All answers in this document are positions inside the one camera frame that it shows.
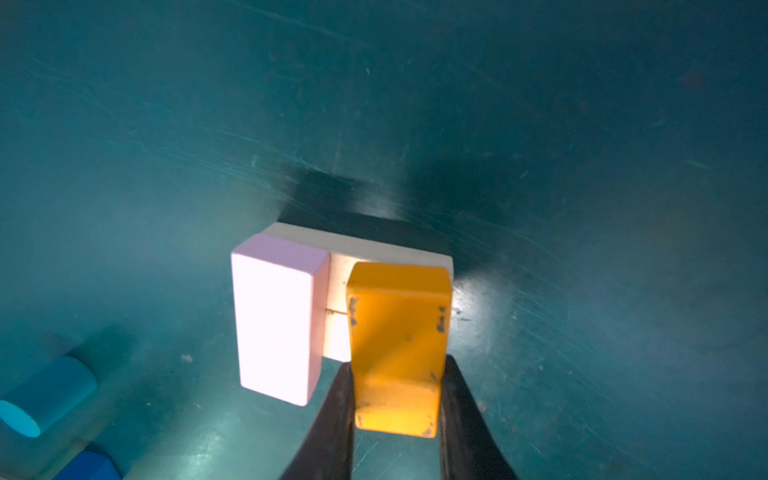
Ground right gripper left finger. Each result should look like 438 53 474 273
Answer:
281 363 355 480

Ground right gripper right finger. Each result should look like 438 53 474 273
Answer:
438 355 519 480

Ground teal wood cylinder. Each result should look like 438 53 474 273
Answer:
1 356 98 438

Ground pink wood block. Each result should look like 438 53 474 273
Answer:
231 233 330 406

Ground blue wood cube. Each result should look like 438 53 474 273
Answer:
53 449 123 480

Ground natural wood block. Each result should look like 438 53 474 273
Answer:
323 310 351 362
263 222 454 314

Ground orange wood block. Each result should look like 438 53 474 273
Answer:
346 262 453 439

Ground natural wood block front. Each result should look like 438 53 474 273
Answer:
323 310 351 362

